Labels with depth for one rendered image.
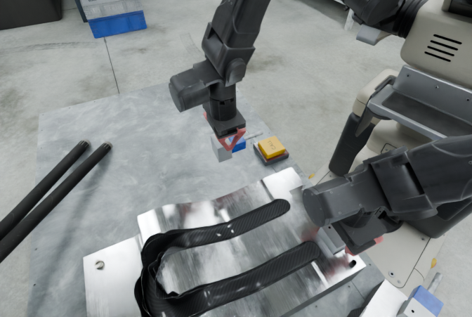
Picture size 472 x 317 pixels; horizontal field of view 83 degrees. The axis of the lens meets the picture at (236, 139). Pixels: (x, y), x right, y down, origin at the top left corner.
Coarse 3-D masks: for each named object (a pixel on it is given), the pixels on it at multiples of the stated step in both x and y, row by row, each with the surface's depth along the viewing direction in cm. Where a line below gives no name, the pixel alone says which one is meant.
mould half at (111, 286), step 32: (256, 192) 62; (288, 192) 62; (160, 224) 52; (192, 224) 54; (288, 224) 57; (96, 256) 55; (128, 256) 55; (192, 256) 49; (224, 256) 51; (256, 256) 53; (320, 256) 52; (352, 256) 52; (96, 288) 51; (128, 288) 51; (288, 288) 49; (320, 288) 48
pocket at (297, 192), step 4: (296, 188) 63; (300, 188) 64; (304, 188) 64; (292, 192) 64; (296, 192) 65; (300, 192) 65; (292, 196) 64; (296, 196) 64; (300, 196) 64; (296, 200) 64; (300, 200) 64; (300, 204) 63
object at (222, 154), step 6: (258, 132) 68; (216, 138) 64; (228, 138) 66; (240, 138) 66; (246, 138) 67; (216, 144) 63; (228, 144) 63; (240, 144) 65; (216, 150) 64; (222, 150) 63; (234, 150) 66; (216, 156) 66; (222, 156) 65; (228, 156) 66
